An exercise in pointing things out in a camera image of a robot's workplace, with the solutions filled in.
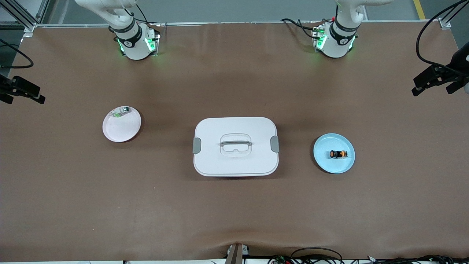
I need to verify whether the pale pink round plate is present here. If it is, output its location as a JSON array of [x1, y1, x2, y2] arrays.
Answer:
[[102, 106, 142, 143]]

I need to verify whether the light blue round plate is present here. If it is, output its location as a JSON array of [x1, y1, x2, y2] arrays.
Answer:
[[313, 133, 355, 174]]

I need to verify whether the white lidded storage box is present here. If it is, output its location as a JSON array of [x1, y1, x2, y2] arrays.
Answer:
[[193, 117, 280, 177]]

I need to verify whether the brown table mat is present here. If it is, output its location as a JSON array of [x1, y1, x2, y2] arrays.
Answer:
[[0, 21, 469, 263]]

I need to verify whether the aluminium frame corner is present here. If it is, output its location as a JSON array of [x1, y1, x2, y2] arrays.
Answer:
[[0, 0, 50, 33], [438, 0, 469, 30]]

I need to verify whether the black right arm base cable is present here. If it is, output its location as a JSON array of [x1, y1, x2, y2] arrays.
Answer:
[[135, 3, 151, 25]]

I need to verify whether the black arm base cable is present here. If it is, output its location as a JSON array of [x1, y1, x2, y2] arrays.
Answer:
[[135, 3, 151, 25], [280, 18, 317, 39]]

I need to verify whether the black left arm base cable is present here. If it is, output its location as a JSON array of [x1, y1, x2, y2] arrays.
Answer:
[[280, 18, 317, 39]]

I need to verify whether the black cable bundle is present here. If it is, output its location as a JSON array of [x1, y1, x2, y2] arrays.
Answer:
[[366, 254, 469, 264]]

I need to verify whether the aluminium table edge rail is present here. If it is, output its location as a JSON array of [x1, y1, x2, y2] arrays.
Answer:
[[22, 20, 449, 28]]

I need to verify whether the black looped cable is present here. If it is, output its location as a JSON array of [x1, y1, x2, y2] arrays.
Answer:
[[291, 247, 344, 264]]

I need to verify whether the metal table edge bracket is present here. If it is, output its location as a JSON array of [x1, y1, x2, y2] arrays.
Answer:
[[225, 243, 250, 264]]

